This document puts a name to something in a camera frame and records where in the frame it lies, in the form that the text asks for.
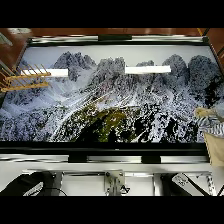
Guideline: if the striped shirt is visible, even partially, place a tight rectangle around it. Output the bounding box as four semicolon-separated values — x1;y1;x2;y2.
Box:
195;113;224;137

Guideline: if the black cable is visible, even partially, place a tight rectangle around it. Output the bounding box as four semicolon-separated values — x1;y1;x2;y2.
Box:
42;187;69;196

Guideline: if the silver frame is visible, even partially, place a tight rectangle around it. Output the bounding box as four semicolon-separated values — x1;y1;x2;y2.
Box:
0;153;224;196

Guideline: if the beige garment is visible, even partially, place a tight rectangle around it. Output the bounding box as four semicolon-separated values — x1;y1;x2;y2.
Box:
202;130;224;168

